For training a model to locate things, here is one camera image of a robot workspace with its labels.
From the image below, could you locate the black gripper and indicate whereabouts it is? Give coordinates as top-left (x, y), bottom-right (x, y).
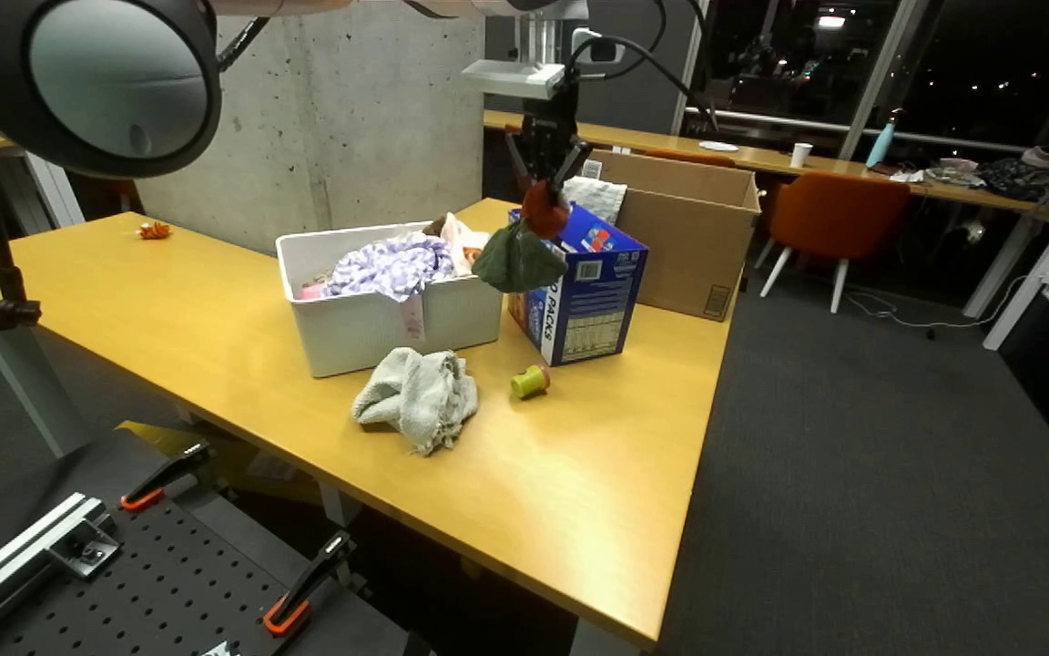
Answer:
top-left (506, 94), bottom-right (589, 195)

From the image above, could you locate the yellow play-doh container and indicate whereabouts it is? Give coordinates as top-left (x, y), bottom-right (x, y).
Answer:
top-left (509, 365), bottom-right (551, 403)

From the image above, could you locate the white towel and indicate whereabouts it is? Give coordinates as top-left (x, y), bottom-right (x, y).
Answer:
top-left (348, 346), bottom-right (478, 456)

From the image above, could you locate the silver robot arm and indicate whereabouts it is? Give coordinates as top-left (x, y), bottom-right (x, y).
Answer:
top-left (0, 0), bottom-right (348, 178)

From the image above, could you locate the white plastic basket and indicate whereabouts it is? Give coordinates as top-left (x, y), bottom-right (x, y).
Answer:
top-left (278, 222), bottom-right (503, 376)

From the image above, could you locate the white plastic bag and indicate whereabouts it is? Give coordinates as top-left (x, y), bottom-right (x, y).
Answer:
top-left (561, 176), bottom-right (625, 222)

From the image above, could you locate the brown cardboard box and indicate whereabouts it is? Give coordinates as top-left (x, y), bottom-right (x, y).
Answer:
top-left (588, 150), bottom-right (760, 320)

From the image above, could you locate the blue cardboard box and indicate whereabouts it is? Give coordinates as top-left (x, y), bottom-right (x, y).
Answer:
top-left (509, 208), bottom-right (648, 365)

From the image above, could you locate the purple checkered cloth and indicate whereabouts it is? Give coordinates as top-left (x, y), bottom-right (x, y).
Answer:
top-left (300, 233), bottom-right (458, 303)

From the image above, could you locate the long wooden desk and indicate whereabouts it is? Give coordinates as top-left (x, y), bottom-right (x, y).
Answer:
top-left (482, 109), bottom-right (1049, 228)

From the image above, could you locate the white cup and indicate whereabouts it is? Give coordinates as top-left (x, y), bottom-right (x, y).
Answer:
top-left (792, 142), bottom-right (813, 169)

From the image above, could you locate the orange chair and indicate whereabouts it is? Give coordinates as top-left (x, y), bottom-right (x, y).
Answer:
top-left (760, 173), bottom-right (910, 315)

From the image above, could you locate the light blue bottle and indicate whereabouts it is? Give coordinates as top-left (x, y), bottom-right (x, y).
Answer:
top-left (862, 106), bottom-right (903, 173)

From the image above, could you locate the small orange object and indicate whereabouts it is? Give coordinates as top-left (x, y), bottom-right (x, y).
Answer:
top-left (138, 218), bottom-right (172, 242)

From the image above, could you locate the black perforated breadboard plate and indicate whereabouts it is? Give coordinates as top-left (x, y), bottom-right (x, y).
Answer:
top-left (0, 500), bottom-right (347, 656)

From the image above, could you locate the right orange-handled clamp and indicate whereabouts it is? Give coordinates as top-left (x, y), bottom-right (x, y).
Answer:
top-left (260, 533), bottom-right (354, 640)

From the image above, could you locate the orange-handled clamp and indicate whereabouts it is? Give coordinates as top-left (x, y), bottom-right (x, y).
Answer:
top-left (116, 440), bottom-right (208, 514)
top-left (260, 533), bottom-right (354, 640)

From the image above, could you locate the left orange-handled clamp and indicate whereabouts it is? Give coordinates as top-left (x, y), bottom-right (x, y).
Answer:
top-left (116, 440), bottom-right (208, 514)

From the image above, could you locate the left aluminium extrusion rail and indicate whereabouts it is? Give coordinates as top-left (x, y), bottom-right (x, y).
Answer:
top-left (0, 493), bottom-right (121, 601)

